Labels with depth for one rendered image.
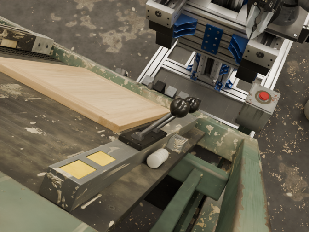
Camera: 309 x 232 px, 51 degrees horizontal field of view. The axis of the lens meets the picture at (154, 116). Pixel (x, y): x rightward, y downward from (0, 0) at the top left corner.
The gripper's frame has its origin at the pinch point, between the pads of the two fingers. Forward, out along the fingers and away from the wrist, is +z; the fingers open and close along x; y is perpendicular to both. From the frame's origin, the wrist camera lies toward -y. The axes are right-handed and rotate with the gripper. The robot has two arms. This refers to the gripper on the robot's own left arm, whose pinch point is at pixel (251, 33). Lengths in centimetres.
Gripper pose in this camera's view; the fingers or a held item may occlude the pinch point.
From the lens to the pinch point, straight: 99.8
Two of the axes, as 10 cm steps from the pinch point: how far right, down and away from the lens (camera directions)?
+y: -4.2, 4.2, -8.1
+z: -2.6, 8.0, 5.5
